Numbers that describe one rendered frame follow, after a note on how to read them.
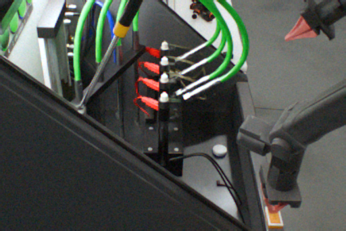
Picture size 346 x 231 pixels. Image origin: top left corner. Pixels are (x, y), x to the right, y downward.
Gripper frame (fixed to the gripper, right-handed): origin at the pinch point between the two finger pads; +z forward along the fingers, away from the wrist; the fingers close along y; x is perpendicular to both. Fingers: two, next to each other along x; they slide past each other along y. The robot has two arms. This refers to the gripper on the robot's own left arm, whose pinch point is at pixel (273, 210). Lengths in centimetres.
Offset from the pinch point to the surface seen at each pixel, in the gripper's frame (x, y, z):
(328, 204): 59, -86, 99
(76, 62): -43, -22, -22
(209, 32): -7, -78, 1
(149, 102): -27.0, -24.0, -9.7
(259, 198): -1.6, -5.7, 2.9
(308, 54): 85, -225, 102
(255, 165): -0.8, -16.0, 3.0
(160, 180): -24.7, 12.1, -21.7
